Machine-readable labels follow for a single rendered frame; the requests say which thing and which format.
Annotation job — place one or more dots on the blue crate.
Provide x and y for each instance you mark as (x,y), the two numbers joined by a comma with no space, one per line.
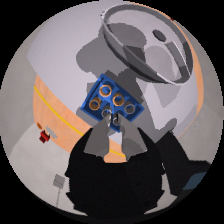
(97,114)

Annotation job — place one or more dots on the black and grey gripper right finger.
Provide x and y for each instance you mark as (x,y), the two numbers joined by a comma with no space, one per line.
(136,142)

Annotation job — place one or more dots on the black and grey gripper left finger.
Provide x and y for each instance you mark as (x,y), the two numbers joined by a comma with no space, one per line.
(93,143)

